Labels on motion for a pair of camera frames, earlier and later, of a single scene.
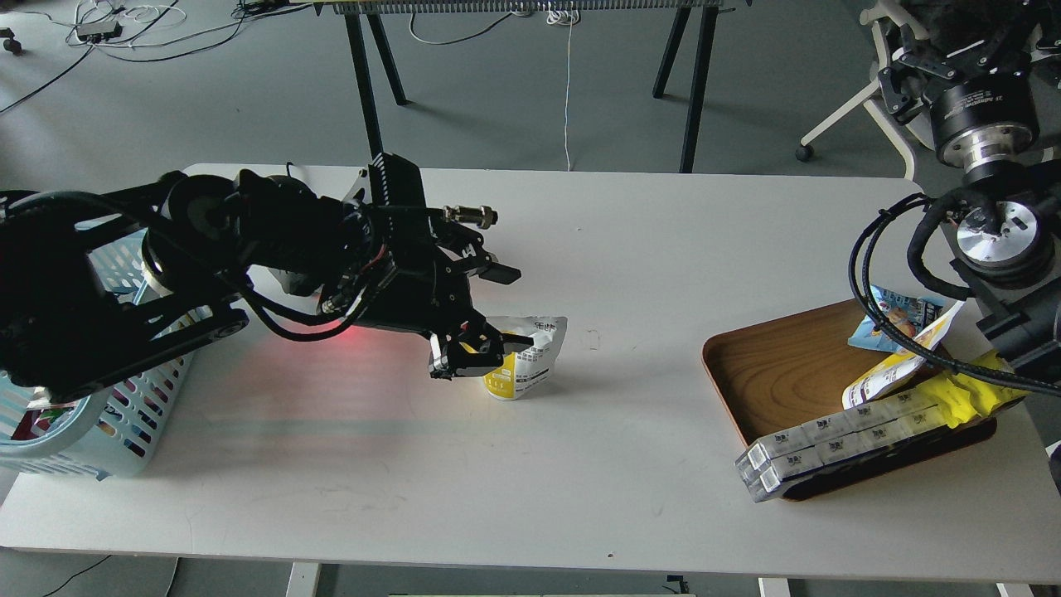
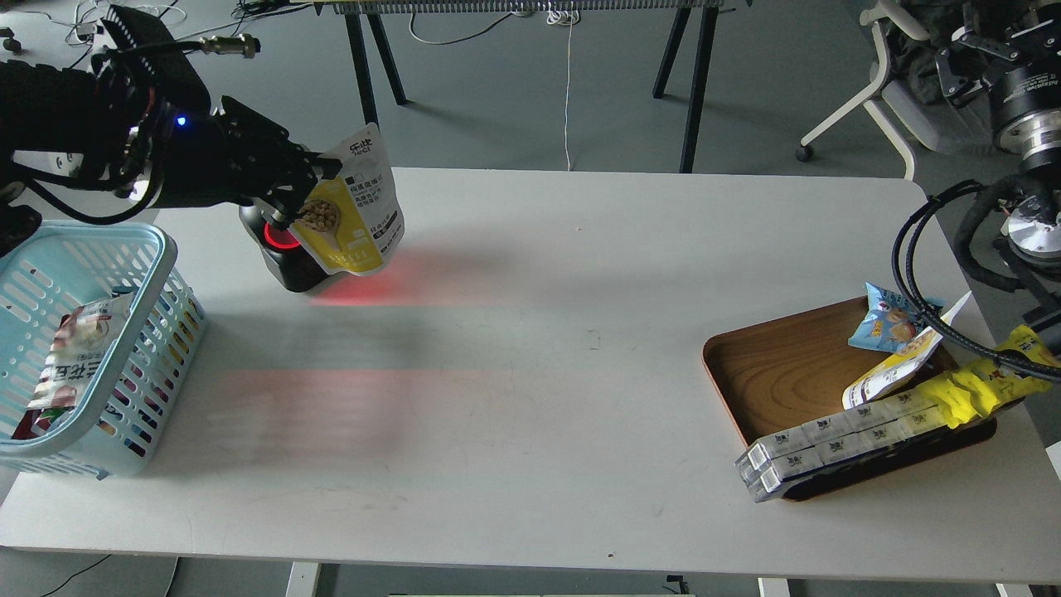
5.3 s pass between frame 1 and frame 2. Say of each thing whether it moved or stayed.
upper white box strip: stayed
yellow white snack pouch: moved
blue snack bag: stayed
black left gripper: moved
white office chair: stayed
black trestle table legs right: stayed
